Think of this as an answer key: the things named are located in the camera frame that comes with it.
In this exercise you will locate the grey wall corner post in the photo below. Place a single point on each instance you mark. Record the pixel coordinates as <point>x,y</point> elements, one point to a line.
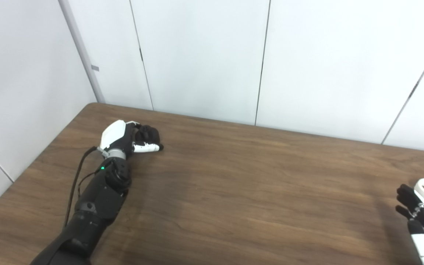
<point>81,51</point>

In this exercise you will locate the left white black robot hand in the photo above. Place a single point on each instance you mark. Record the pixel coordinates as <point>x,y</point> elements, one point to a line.
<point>114,134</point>

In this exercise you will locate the small grey post label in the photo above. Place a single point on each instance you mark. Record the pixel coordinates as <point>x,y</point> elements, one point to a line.
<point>95,68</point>

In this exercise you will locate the round black plastic part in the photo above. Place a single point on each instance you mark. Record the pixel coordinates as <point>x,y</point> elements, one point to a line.
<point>148,134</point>

